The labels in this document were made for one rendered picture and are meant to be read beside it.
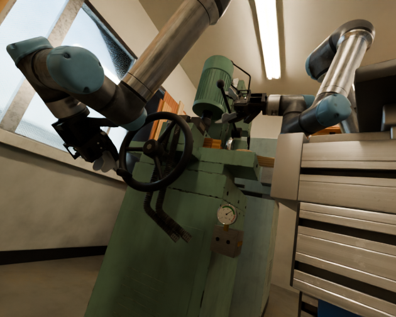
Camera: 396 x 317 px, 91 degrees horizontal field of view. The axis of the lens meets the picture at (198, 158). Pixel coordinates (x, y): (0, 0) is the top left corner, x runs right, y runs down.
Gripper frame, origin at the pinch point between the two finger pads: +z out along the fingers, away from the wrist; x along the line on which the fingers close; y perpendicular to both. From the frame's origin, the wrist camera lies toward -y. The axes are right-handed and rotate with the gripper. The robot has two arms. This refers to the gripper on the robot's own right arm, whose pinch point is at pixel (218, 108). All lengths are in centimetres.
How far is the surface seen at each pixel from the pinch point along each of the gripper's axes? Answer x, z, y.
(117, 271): 73, 24, -1
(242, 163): 23.5, -14.8, -0.2
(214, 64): -31.5, 11.4, -6.6
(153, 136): -34, 123, -111
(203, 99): -10.1, 12.4, -7.1
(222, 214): 42.8, -12.9, 5.4
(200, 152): 21.0, 2.8, -0.2
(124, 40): -107, 140, -37
